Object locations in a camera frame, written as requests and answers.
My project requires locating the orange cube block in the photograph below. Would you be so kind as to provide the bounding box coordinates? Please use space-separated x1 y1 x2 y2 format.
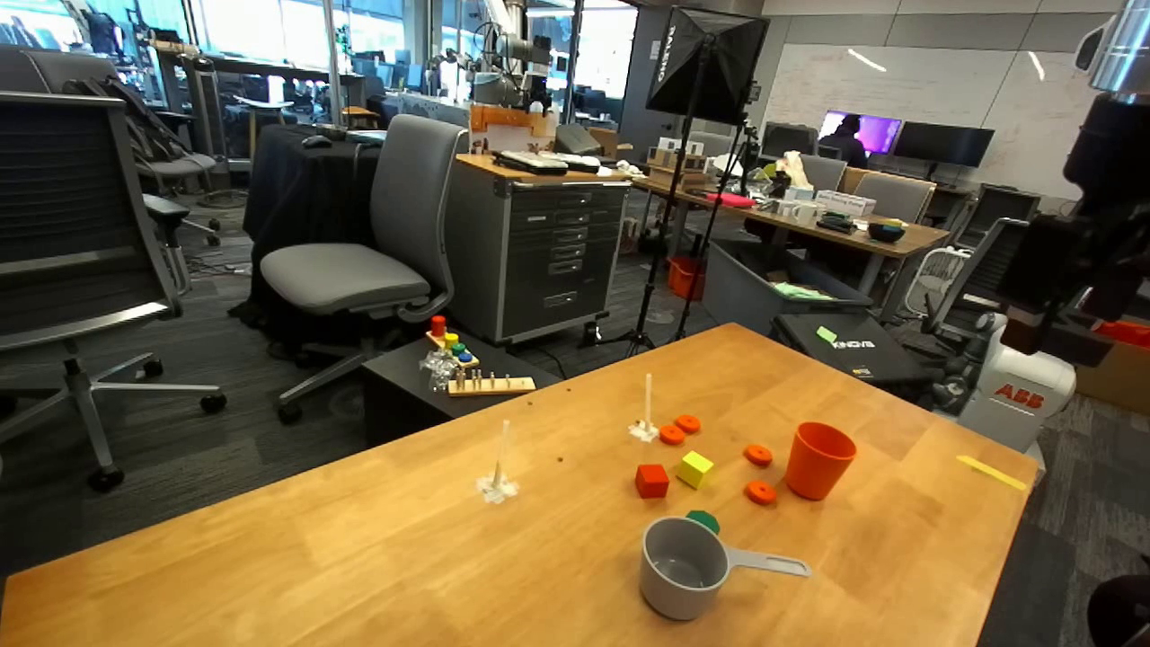
631 458 670 503

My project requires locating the clear plastic pieces pile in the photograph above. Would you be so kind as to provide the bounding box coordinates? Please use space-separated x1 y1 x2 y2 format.
416 352 462 395

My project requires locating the orange bucket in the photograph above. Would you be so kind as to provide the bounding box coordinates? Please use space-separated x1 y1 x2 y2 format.
666 251 707 303

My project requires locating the wooden peg bar toy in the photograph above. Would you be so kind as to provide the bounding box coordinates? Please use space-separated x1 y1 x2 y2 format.
442 368 539 398

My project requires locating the grey office chair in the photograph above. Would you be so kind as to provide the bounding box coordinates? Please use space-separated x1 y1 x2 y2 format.
256 112 475 424

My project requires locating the yellow cube block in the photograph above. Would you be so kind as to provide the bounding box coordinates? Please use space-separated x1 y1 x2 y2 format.
674 448 718 491

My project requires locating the white ABB box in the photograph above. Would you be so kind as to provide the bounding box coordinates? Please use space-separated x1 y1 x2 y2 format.
955 311 1080 455

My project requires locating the cluttered wooden desk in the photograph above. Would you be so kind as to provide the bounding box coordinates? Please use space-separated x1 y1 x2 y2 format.
631 165 949 298

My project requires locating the colourful stacking toy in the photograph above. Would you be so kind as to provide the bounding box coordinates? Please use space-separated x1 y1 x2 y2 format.
424 311 481 373

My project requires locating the black softbox light stand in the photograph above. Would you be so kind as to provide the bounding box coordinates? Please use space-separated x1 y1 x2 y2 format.
626 5 773 352

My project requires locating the low black box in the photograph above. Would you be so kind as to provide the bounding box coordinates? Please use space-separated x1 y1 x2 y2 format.
355 336 566 445

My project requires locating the monitor with purple screen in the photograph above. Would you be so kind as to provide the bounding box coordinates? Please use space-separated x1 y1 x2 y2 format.
815 108 910 165

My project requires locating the black equipment case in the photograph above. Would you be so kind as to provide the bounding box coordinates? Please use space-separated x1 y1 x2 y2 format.
773 304 937 386

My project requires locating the grey drawer cabinet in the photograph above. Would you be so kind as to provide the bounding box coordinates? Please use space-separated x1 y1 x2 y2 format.
442 149 634 348

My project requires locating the white peg stand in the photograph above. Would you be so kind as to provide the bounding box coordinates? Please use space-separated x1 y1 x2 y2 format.
627 366 666 445

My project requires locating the dark mesh office chair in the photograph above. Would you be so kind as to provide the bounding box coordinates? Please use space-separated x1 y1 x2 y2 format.
0 84 228 494

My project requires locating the yellow tape strip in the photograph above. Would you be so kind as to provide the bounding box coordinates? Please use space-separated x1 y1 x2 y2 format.
952 451 1032 494

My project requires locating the orange plastic cup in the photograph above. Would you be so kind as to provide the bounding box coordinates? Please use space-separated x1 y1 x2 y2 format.
783 415 861 503

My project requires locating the clear peg stand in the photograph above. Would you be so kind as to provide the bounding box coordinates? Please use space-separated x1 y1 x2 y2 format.
475 415 525 506

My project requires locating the black computer monitor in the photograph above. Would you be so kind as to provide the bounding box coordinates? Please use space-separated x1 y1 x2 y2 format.
896 118 999 171

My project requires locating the grey pot with handle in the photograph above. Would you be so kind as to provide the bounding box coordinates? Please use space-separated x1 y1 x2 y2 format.
634 513 815 624

